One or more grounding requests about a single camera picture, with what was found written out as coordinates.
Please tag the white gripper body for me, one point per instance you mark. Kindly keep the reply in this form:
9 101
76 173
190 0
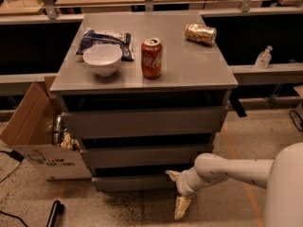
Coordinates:
184 183

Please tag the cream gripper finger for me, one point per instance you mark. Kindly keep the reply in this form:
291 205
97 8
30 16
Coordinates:
174 175
181 206

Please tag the grey bottom drawer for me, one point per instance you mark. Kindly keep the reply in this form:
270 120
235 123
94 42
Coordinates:
132 183

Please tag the grey drawer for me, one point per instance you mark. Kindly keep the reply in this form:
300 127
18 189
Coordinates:
132 183
132 123
143 156

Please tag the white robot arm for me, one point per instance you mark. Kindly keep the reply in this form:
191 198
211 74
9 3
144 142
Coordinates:
281 177

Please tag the grey top drawer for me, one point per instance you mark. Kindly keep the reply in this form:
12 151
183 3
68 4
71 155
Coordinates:
132 123

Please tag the grey middle drawer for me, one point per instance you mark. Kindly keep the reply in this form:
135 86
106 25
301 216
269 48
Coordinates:
143 156

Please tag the grey drawer cabinet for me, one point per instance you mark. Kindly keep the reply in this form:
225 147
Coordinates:
192 76

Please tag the open cardboard box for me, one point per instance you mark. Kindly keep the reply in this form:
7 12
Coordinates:
29 132

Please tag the black stand bottom left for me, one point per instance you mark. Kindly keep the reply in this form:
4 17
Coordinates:
57 209

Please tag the red coca-cola can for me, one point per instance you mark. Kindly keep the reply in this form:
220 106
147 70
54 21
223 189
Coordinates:
151 58

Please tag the silver can in box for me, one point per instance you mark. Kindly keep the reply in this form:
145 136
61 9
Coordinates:
57 130

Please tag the white bowl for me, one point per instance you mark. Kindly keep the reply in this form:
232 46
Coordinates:
103 59

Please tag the clear sanitizer pump bottle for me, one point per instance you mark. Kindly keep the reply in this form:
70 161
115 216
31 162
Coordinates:
264 58

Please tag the gold can lying down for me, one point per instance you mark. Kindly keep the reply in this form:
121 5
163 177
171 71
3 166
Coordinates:
201 33

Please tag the blue chip bag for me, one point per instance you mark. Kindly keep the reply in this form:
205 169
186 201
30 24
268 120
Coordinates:
122 40

